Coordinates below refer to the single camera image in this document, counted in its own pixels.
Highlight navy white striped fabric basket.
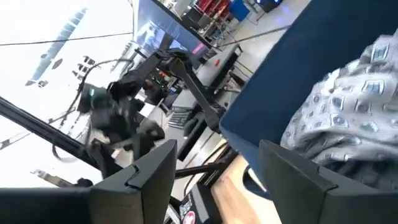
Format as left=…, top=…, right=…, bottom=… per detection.
left=218, top=0, right=398, bottom=200

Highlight blue-screen computer monitor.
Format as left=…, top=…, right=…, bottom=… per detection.
left=132, top=0, right=213, bottom=63

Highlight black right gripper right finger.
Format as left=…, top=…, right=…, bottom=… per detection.
left=259, top=139, right=398, bottom=224

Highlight grey striped patterned gown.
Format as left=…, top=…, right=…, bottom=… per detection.
left=279, top=33, right=398, bottom=191

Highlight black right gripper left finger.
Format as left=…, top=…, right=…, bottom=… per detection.
left=0, top=139, right=178, bottom=224

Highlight grey desk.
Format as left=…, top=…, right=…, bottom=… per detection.
left=172, top=42, right=244, bottom=110

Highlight red storage bins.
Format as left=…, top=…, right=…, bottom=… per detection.
left=197, top=0, right=231, bottom=16

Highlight blue storage bin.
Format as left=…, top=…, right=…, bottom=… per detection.
left=229, top=0, right=251, bottom=22

